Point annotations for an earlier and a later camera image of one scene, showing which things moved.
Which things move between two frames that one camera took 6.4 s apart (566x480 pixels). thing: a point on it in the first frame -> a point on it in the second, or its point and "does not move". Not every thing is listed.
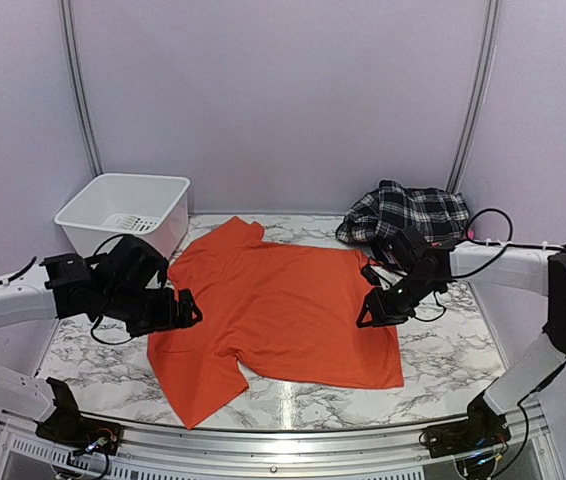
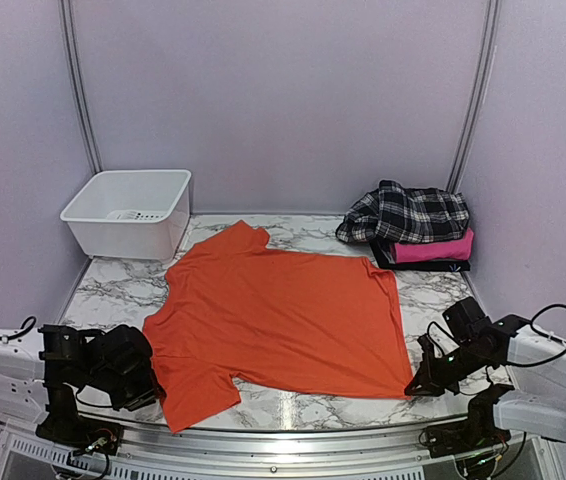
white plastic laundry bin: (150, 207) does not move
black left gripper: (167, 319) -> (147, 394)
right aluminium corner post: (479, 94) does not move
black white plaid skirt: (391, 208) does not move
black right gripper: (382, 314) -> (428, 377)
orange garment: (270, 311) does not move
